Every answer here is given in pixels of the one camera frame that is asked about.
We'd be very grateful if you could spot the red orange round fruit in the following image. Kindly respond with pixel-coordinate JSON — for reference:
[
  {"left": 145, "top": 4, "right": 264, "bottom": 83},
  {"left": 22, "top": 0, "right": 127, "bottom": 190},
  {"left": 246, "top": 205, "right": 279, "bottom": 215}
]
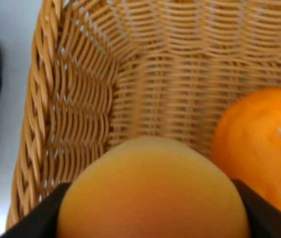
[{"left": 56, "top": 137, "right": 251, "bottom": 238}]

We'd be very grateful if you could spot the light brown wicker basket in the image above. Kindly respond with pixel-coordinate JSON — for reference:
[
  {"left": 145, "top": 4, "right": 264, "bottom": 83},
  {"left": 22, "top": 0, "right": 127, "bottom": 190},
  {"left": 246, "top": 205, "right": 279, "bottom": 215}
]
[{"left": 6, "top": 0, "right": 281, "bottom": 228}]

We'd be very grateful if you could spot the orange mandarin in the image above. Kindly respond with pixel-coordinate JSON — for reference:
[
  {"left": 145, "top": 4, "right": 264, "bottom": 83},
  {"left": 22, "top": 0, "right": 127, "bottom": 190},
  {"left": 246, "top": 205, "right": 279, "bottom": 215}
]
[{"left": 211, "top": 88, "right": 281, "bottom": 211}]

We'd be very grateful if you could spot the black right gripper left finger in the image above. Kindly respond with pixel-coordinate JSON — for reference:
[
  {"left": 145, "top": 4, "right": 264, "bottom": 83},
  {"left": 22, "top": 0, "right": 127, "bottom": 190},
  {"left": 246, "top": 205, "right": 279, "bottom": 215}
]
[{"left": 0, "top": 183, "right": 71, "bottom": 238}]

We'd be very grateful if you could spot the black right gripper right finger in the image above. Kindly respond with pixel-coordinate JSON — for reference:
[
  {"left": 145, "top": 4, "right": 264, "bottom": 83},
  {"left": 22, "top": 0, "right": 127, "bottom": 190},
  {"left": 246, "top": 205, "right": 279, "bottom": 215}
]
[{"left": 232, "top": 179, "right": 281, "bottom": 238}]

